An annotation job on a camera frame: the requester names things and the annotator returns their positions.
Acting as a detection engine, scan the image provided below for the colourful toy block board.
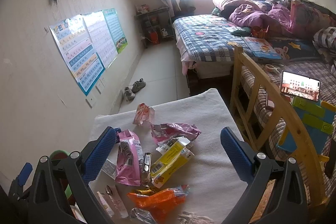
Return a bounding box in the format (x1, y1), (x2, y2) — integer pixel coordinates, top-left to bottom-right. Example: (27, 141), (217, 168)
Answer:
(291, 96), (335, 155)

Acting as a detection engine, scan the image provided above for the blue plaid bed sheet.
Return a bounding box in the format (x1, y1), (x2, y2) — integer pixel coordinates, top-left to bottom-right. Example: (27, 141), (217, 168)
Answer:
(173, 14), (254, 62)

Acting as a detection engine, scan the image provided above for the smartphone with lit screen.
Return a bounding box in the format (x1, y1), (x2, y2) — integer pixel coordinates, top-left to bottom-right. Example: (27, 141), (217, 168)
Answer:
(280, 71), (321, 102)

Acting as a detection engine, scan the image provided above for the green red trash bin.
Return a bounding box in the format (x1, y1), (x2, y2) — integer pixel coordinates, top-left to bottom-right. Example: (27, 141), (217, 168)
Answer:
(49, 149), (74, 201)

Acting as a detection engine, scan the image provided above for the silver foil wrapper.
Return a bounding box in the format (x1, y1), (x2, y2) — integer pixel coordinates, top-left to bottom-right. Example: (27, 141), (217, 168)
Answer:
(129, 207), (157, 224)

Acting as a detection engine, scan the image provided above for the pink snack wrapper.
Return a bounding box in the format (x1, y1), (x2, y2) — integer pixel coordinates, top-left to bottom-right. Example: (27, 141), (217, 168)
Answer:
(115, 130), (143, 186)

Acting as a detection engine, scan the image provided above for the small pink white wrapper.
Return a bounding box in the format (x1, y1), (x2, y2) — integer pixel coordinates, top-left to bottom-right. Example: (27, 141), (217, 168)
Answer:
(133, 103), (155, 125)

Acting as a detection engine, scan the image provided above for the red small bucket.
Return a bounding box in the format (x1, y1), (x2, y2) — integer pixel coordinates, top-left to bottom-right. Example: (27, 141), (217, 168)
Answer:
(149, 30), (159, 44)

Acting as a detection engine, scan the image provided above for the pink pillow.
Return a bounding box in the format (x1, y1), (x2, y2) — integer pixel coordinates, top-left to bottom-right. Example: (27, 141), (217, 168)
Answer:
(213, 0), (261, 11)

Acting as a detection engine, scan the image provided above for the green number wall poster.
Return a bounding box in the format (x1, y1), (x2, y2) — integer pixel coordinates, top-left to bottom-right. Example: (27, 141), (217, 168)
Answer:
(102, 8), (127, 54)

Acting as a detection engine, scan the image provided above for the blue children book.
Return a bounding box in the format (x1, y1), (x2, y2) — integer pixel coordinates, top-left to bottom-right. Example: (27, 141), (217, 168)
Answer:
(243, 37), (282, 60)

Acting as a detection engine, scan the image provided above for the yellow white snack bag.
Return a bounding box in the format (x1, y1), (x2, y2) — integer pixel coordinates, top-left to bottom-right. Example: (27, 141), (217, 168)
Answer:
(150, 137), (194, 188)

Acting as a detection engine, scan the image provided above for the blue educational wall poster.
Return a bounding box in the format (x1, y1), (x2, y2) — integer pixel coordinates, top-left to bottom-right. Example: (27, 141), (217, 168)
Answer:
(50, 15), (105, 95)

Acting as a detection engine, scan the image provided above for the orange plastic snack bag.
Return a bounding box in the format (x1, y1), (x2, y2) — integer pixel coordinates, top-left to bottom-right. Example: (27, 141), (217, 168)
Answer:
(127, 185), (190, 223)

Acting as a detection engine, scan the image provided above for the white educational wall poster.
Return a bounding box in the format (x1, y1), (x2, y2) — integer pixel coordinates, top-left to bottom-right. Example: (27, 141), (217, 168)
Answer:
(83, 11), (118, 69)

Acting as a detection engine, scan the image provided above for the pink foil bag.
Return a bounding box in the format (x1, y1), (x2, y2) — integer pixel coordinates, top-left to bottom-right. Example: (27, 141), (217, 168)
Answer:
(150, 123), (202, 145)

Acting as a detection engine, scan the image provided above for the white wall socket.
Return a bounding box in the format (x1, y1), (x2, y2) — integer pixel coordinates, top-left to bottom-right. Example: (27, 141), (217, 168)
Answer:
(85, 96), (96, 108)

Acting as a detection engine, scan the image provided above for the white towel table cover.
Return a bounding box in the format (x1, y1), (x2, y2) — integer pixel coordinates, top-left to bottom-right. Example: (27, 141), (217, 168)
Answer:
(89, 89), (247, 223)

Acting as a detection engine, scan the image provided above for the dark storage shelf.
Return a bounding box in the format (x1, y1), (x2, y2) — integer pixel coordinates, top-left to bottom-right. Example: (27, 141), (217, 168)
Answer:
(134, 6), (175, 48)

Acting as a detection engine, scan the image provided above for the white strawberry milk carton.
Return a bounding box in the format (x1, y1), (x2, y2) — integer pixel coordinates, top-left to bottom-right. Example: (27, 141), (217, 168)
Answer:
(96, 185), (129, 219)

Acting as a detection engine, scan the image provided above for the purple quilt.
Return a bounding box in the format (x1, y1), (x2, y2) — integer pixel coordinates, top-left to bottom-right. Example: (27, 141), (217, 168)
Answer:
(228, 4), (294, 37)

